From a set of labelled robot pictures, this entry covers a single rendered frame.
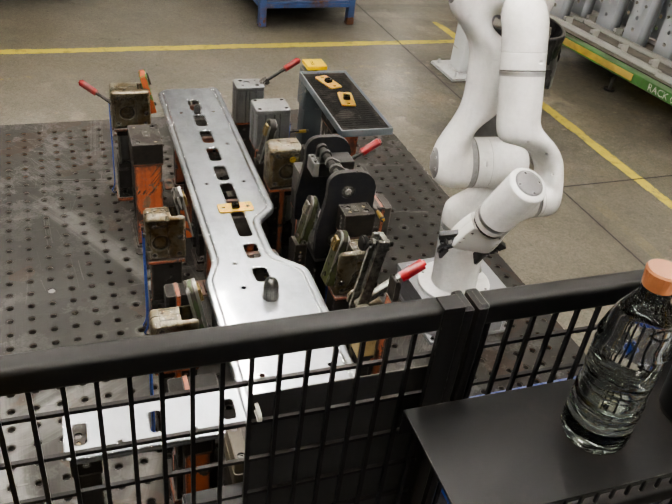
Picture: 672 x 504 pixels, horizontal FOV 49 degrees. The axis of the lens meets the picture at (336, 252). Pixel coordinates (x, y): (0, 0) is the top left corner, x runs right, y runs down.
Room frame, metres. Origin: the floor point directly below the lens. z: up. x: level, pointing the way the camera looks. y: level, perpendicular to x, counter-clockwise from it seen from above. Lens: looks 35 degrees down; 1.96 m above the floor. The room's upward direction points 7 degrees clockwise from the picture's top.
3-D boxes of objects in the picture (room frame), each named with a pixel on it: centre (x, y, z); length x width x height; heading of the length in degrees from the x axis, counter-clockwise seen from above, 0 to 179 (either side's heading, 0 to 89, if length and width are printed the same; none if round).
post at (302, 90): (2.07, 0.13, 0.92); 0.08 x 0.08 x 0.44; 23
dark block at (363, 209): (1.36, -0.03, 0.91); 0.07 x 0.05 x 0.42; 113
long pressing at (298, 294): (1.50, 0.27, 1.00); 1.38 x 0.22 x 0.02; 23
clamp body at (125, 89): (1.96, 0.65, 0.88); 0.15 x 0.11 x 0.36; 113
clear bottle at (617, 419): (0.50, -0.27, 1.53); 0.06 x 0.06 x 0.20
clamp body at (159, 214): (1.37, 0.39, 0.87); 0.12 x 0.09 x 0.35; 113
